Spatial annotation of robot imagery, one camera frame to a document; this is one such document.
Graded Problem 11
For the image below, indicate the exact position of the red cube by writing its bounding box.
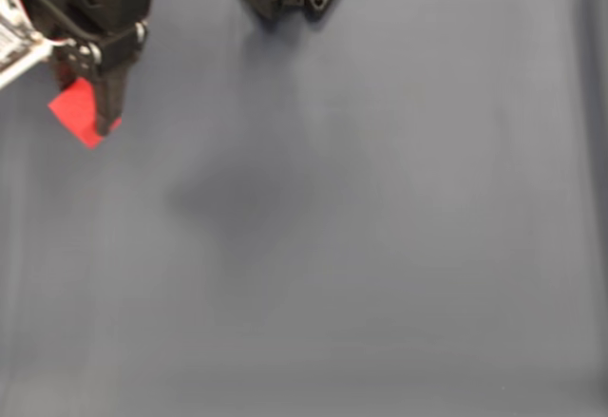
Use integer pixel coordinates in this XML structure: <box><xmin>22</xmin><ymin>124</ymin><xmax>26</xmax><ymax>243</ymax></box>
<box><xmin>47</xmin><ymin>77</ymin><xmax>124</xmax><ymax>150</ymax></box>

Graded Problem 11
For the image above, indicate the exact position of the grey table mat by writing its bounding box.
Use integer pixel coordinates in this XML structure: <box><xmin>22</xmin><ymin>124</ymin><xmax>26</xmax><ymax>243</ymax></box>
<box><xmin>0</xmin><ymin>0</ymin><xmax>608</xmax><ymax>417</ymax></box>

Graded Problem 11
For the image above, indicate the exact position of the camera board on white mount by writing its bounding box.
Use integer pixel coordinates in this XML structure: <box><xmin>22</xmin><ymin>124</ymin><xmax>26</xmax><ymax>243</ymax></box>
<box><xmin>0</xmin><ymin>8</ymin><xmax>51</xmax><ymax>90</ymax></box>

